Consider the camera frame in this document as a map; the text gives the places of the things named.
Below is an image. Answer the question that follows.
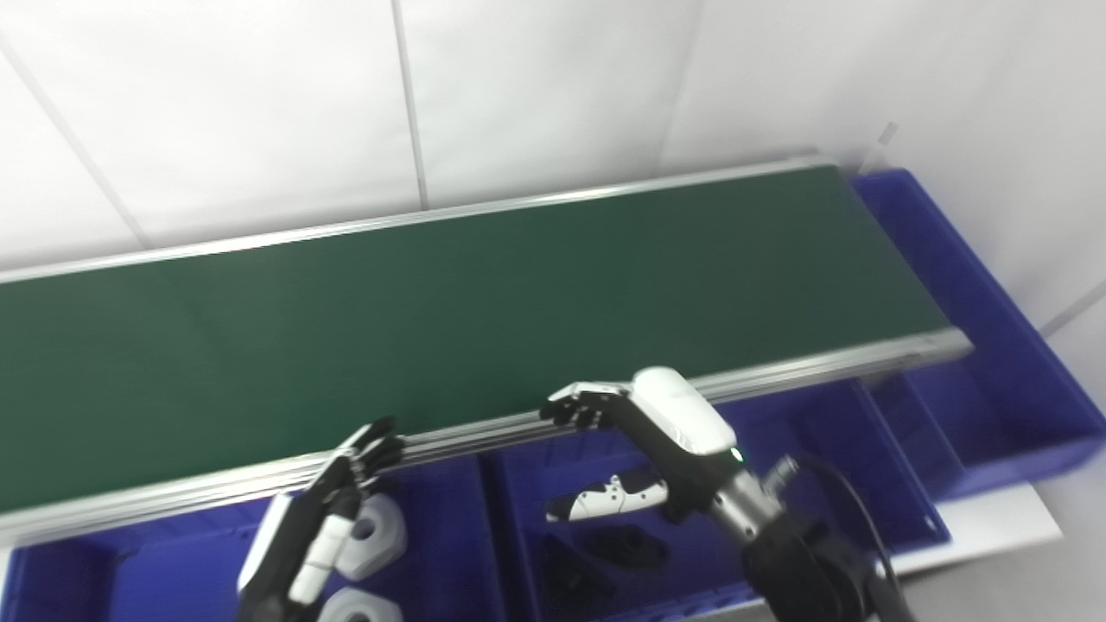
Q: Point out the black flanged metal part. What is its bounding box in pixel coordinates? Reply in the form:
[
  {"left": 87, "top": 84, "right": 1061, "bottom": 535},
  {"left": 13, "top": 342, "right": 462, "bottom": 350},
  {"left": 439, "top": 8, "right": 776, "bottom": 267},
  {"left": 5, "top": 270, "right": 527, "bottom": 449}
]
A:
[{"left": 589, "top": 525, "right": 669, "bottom": 571}]

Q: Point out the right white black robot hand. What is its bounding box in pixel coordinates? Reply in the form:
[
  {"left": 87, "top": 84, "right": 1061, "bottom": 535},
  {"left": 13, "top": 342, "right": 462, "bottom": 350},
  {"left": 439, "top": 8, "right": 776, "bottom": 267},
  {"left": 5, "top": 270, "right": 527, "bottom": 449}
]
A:
[{"left": 540, "top": 367, "right": 744, "bottom": 524}]

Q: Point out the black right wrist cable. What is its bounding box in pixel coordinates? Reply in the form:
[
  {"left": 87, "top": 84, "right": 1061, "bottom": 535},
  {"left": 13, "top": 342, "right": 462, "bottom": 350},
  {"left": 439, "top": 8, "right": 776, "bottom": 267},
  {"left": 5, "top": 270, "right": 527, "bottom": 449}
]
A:
[{"left": 765, "top": 456, "right": 905, "bottom": 622}]

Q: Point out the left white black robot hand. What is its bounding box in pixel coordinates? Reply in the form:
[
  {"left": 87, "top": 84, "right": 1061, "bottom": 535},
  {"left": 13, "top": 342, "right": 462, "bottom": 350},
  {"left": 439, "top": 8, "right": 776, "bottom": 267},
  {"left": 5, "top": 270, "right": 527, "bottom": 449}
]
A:
[{"left": 238, "top": 417, "right": 407, "bottom": 622}]

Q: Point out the white plastic part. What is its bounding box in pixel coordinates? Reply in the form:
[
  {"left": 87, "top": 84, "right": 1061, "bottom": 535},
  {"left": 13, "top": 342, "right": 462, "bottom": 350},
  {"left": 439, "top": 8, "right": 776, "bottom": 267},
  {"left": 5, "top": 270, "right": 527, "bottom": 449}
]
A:
[
  {"left": 337, "top": 497, "right": 408, "bottom": 581},
  {"left": 318, "top": 587, "right": 404, "bottom": 622}
]

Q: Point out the green conveyor belt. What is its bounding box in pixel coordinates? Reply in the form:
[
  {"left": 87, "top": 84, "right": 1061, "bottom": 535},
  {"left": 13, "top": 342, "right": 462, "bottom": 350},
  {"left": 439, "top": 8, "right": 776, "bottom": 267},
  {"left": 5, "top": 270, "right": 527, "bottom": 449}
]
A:
[
  {"left": 0, "top": 166, "right": 956, "bottom": 515},
  {"left": 0, "top": 155, "right": 976, "bottom": 548}
]

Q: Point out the thin white stick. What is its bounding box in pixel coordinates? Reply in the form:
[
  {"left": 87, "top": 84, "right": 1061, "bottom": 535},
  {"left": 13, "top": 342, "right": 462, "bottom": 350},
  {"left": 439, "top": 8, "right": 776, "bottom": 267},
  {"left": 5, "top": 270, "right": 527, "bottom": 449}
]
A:
[{"left": 864, "top": 121, "right": 899, "bottom": 170}]

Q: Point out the blue plastic bin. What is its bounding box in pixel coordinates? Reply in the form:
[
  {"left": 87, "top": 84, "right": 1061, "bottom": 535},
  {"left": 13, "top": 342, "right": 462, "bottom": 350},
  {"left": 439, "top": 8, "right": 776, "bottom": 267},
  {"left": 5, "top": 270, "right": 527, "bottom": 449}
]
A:
[
  {"left": 851, "top": 168, "right": 1106, "bottom": 502},
  {"left": 0, "top": 454, "right": 511, "bottom": 622},
  {"left": 480, "top": 376, "right": 951, "bottom": 622}
]

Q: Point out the black block-shaped part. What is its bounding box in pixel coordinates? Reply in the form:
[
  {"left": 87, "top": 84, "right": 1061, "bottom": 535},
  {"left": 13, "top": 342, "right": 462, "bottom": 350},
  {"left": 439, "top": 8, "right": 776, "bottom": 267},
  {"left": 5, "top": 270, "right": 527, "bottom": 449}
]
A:
[{"left": 540, "top": 536, "right": 620, "bottom": 619}]

